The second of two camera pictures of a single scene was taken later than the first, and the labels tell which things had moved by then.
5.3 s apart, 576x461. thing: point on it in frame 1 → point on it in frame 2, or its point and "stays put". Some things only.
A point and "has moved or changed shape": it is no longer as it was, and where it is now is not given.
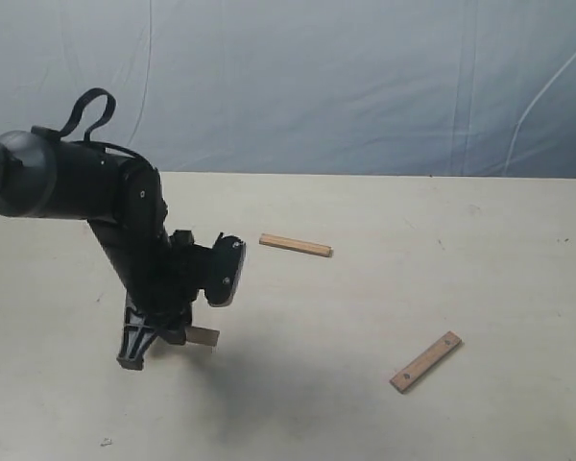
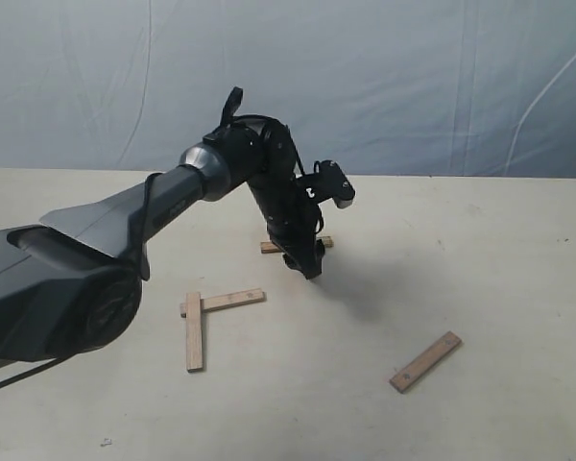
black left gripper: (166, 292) → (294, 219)
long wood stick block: (295, 244) has moved or changed shape
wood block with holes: (417, 366) stays put
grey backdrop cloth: (481, 88) stays put
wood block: (201, 335) has moved or changed shape
